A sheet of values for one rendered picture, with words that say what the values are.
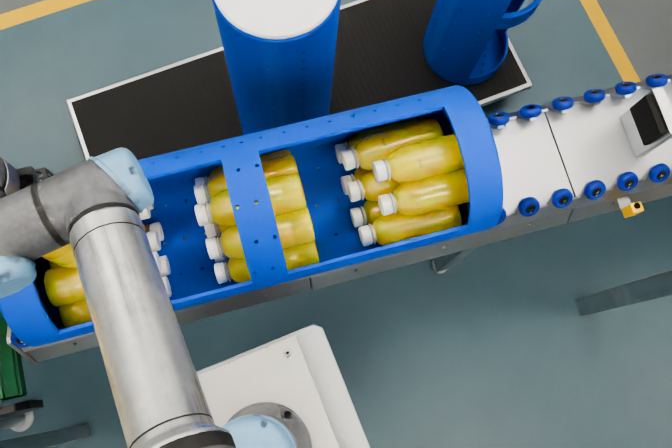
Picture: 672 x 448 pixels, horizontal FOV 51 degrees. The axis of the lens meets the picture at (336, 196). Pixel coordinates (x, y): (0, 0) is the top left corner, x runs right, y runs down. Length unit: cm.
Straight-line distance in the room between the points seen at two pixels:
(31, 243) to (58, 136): 187
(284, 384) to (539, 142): 79
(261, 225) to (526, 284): 148
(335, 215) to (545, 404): 127
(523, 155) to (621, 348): 116
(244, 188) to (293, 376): 32
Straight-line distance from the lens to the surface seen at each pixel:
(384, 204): 131
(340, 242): 143
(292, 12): 155
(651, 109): 158
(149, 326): 68
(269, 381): 121
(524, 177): 160
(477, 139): 126
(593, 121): 169
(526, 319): 251
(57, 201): 80
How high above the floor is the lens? 239
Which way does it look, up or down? 75 degrees down
